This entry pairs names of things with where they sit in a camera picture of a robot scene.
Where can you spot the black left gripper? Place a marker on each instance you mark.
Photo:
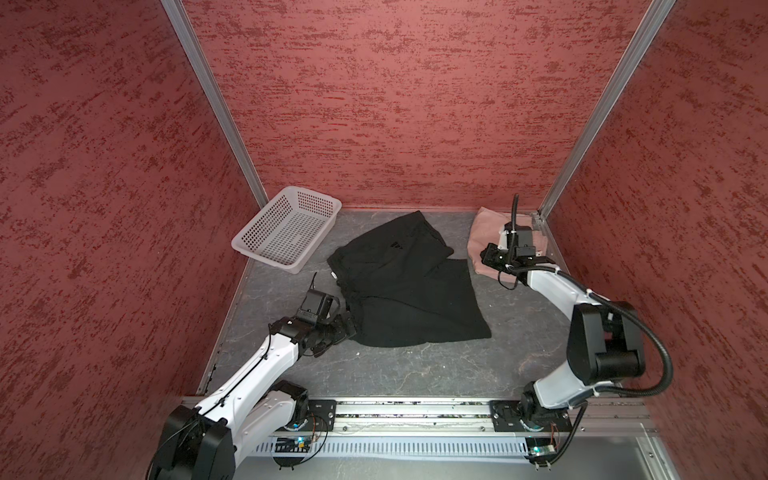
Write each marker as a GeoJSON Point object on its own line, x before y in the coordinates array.
{"type": "Point", "coordinates": [341, 333]}

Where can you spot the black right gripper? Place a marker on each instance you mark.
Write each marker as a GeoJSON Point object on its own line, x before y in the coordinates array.
{"type": "Point", "coordinates": [486, 258]}

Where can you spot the pink shorts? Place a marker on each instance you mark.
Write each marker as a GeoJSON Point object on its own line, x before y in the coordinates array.
{"type": "Point", "coordinates": [486, 228]}

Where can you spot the black shorts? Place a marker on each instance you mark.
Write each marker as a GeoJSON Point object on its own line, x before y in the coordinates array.
{"type": "Point", "coordinates": [403, 288]}

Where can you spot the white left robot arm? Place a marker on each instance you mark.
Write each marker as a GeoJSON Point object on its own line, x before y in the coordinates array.
{"type": "Point", "coordinates": [211, 439]}

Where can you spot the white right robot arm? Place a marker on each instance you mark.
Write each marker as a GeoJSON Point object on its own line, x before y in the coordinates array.
{"type": "Point", "coordinates": [603, 346]}

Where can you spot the left circuit board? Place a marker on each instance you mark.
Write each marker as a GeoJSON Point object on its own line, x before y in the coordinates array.
{"type": "Point", "coordinates": [295, 445]}

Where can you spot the circuit board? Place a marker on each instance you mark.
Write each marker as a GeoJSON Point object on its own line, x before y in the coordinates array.
{"type": "Point", "coordinates": [540, 450]}
{"type": "Point", "coordinates": [295, 445]}

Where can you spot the white plastic laundry basket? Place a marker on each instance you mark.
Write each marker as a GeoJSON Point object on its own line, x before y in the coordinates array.
{"type": "Point", "coordinates": [288, 229]}

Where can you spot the right circuit board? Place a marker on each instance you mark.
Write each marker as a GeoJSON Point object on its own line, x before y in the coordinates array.
{"type": "Point", "coordinates": [540, 450]}

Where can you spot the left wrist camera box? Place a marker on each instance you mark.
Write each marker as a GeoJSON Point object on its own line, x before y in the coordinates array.
{"type": "Point", "coordinates": [318, 308]}

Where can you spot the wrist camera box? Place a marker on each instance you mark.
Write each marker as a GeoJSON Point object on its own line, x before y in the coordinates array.
{"type": "Point", "coordinates": [520, 243]}
{"type": "Point", "coordinates": [318, 308]}

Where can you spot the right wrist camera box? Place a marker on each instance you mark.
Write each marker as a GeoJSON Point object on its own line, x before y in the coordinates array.
{"type": "Point", "coordinates": [520, 243]}

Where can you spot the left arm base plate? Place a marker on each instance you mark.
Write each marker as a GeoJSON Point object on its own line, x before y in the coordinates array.
{"type": "Point", "coordinates": [313, 415]}

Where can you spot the white slotted cable duct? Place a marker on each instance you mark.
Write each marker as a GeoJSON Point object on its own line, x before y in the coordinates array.
{"type": "Point", "coordinates": [418, 448]}

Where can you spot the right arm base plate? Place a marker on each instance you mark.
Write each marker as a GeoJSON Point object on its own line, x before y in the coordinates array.
{"type": "Point", "coordinates": [510, 415]}

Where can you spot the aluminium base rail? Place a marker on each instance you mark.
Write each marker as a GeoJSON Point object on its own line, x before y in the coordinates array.
{"type": "Point", "coordinates": [470, 417]}

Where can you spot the right aluminium corner post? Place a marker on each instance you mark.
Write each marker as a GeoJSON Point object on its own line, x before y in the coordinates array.
{"type": "Point", "coordinates": [645, 33]}

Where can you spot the aluminium corner post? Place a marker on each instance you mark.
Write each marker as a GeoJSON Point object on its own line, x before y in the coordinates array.
{"type": "Point", "coordinates": [645, 33]}
{"type": "Point", "coordinates": [193, 50]}

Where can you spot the left aluminium corner post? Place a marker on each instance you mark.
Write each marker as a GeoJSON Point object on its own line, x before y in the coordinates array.
{"type": "Point", "coordinates": [193, 50]}

